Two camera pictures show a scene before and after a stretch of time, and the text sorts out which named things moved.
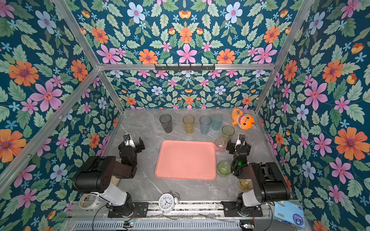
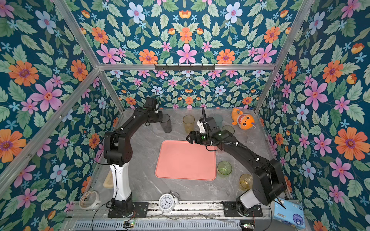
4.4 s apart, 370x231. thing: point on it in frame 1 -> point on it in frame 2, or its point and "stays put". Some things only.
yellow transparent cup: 189,120 stays put
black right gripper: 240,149 -> 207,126
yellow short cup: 245,185 stays put
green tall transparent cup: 228,131 stays put
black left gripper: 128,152 -> 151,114
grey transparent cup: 166,120 stays put
